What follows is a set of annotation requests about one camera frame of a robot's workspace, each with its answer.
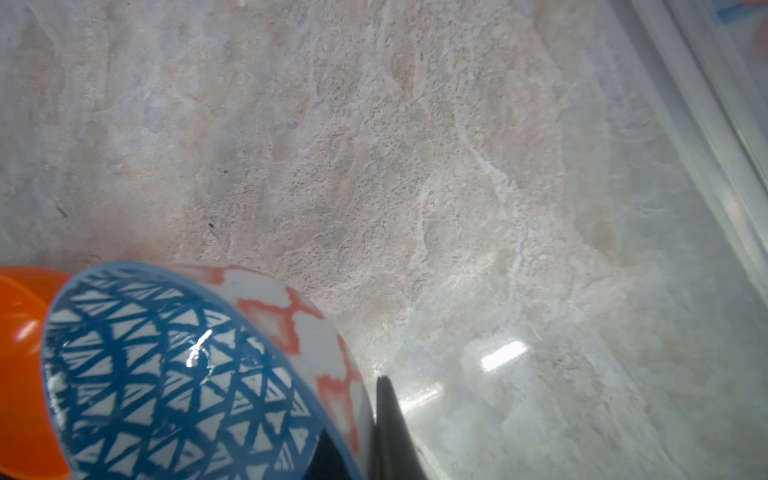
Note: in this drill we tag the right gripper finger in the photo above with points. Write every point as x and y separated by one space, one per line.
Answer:
397 456

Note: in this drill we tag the blue triangle pattern bowl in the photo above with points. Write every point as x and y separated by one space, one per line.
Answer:
201 372

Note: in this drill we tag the orange plastic bowl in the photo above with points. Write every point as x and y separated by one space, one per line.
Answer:
29 449

